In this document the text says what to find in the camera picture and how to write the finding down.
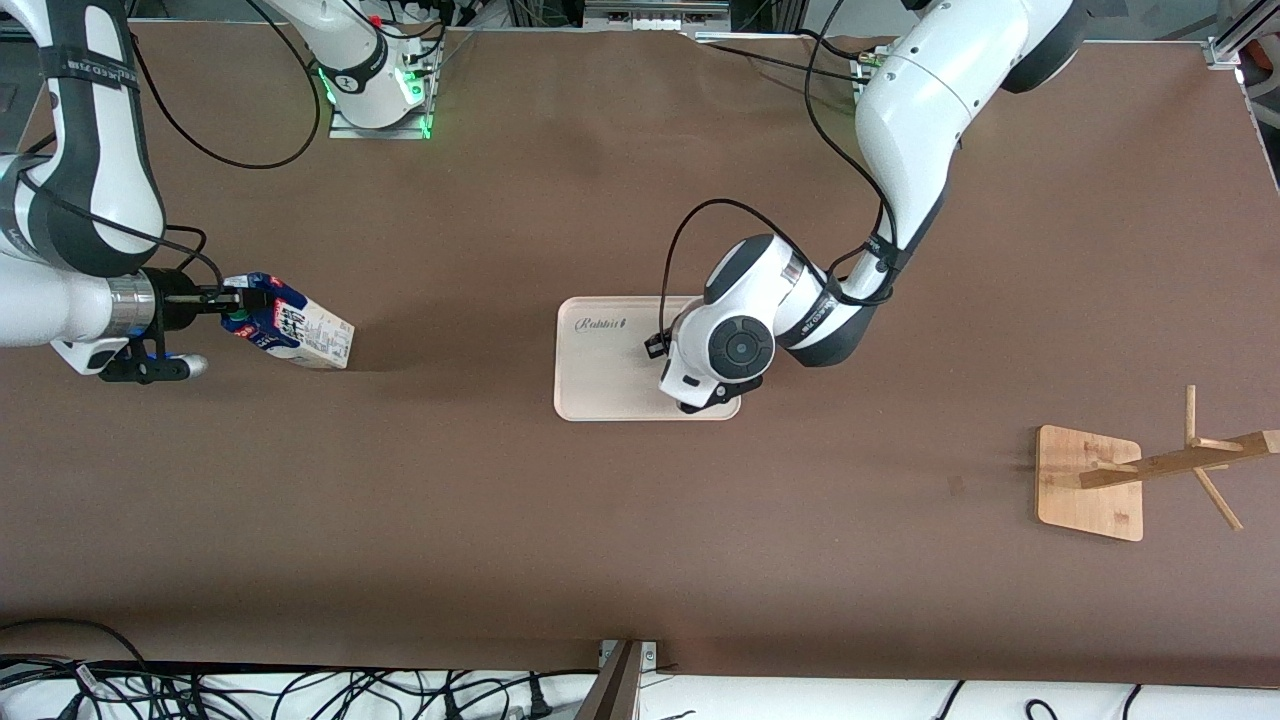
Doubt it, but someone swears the blue white milk carton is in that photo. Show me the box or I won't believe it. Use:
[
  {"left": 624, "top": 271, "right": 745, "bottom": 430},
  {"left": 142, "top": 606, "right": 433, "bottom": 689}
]
[{"left": 222, "top": 272, "right": 356, "bottom": 371}]

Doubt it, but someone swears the beige rabbit print tray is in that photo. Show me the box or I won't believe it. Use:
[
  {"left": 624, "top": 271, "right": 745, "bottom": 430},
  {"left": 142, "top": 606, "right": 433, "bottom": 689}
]
[{"left": 554, "top": 295, "right": 742, "bottom": 423}]

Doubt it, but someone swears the wooden mug tree stand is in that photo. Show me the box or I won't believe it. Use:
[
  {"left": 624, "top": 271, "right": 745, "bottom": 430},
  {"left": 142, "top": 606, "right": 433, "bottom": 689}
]
[{"left": 1035, "top": 385, "right": 1280, "bottom": 543}]

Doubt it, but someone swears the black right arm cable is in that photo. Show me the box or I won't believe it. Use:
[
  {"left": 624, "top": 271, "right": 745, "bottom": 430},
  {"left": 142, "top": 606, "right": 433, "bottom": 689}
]
[{"left": 20, "top": 0, "right": 321, "bottom": 291}]

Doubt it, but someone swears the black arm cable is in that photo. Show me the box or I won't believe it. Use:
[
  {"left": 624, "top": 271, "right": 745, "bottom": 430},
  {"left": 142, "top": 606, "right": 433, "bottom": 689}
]
[
  {"left": 20, "top": 0, "right": 321, "bottom": 291},
  {"left": 655, "top": 0, "right": 901, "bottom": 341}
]

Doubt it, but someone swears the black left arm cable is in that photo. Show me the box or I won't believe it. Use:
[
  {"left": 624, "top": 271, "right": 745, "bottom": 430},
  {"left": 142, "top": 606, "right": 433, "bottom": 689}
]
[{"left": 655, "top": 0, "right": 901, "bottom": 341}]

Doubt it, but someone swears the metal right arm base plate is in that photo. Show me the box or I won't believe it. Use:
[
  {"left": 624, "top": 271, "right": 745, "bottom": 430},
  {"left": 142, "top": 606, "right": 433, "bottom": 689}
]
[{"left": 328, "top": 40, "right": 433, "bottom": 141}]

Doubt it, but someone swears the black base power cable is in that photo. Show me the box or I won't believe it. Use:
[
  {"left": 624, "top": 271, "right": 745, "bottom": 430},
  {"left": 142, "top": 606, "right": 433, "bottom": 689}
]
[{"left": 692, "top": 30, "right": 871, "bottom": 89}]

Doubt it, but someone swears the black arched floor cable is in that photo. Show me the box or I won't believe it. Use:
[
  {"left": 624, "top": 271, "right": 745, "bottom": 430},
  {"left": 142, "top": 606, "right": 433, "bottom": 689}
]
[{"left": 0, "top": 618, "right": 151, "bottom": 691}]

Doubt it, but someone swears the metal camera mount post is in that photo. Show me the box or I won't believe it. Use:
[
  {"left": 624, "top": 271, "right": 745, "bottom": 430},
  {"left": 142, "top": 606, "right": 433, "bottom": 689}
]
[{"left": 575, "top": 640, "right": 659, "bottom": 720}]

